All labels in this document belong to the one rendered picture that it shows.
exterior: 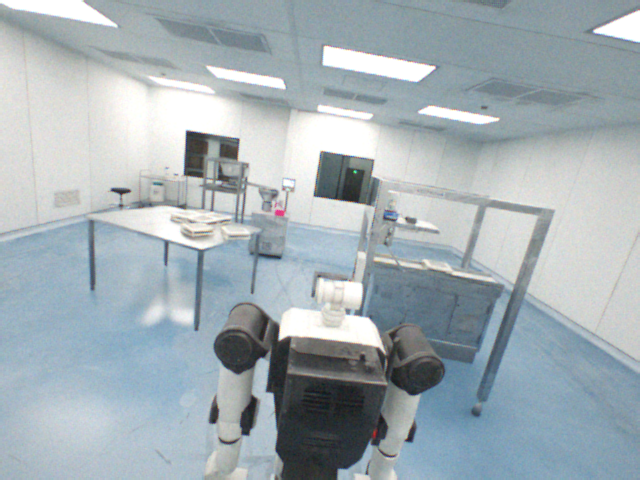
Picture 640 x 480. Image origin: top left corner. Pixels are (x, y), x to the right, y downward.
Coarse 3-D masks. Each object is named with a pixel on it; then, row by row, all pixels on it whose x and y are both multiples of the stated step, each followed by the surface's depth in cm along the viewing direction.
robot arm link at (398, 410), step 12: (396, 396) 78; (408, 396) 76; (384, 408) 81; (396, 408) 78; (408, 408) 77; (384, 420) 81; (396, 420) 79; (408, 420) 79; (384, 432) 81; (396, 432) 80; (408, 432) 80
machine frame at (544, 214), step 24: (384, 192) 207; (408, 192) 205; (456, 192) 294; (480, 216) 297; (552, 216) 199; (360, 240) 315; (528, 264) 208; (360, 312) 229; (504, 336) 222; (480, 384) 239; (480, 408) 239
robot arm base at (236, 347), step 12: (264, 312) 80; (264, 324) 79; (216, 336) 66; (228, 336) 66; (240, 336) 66; (252, 336) 67; (264, 336) 72; (216, 348) 67; (228, 348) 66; (240, 348) 67; (252, 348) 67; (264, 348) 68; (228, 360) 67; (240, 360) 67; (252, 360) 68; (240, 372) 69
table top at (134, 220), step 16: (144, 208) 373; (160, 208) 388; (176, 208) 402; (112, 224) 297; (128, 224) 301; (144, 224) 310; (160, 224) 319; (176, 224) 328; (224, 224) 361; (240, 224) 374; (176, 240) 277; (192, 240) 285; (208, 240) 292; (224, 240) 301
